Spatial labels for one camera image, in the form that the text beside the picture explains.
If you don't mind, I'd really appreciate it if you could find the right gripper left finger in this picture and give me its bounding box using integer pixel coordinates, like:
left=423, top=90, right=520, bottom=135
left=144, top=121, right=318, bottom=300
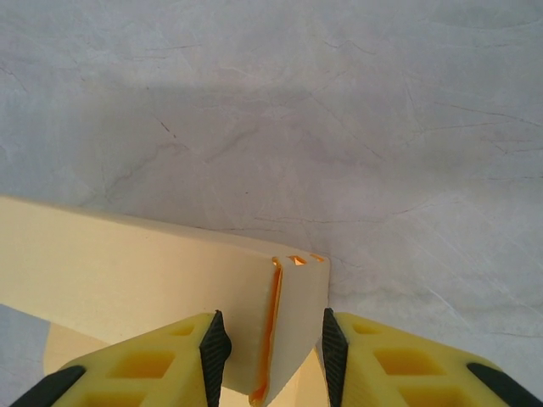
left=10, top=309, right=233, bottom=407

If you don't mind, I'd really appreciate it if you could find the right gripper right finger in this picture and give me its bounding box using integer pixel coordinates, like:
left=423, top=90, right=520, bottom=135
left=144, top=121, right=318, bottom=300
left=321, top=308, right=543, bottom=407

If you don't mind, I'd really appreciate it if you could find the yellow cardboard paper box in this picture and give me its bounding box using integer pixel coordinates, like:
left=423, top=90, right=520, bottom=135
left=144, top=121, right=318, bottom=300
left=0, top=194, right=332, bottom=407

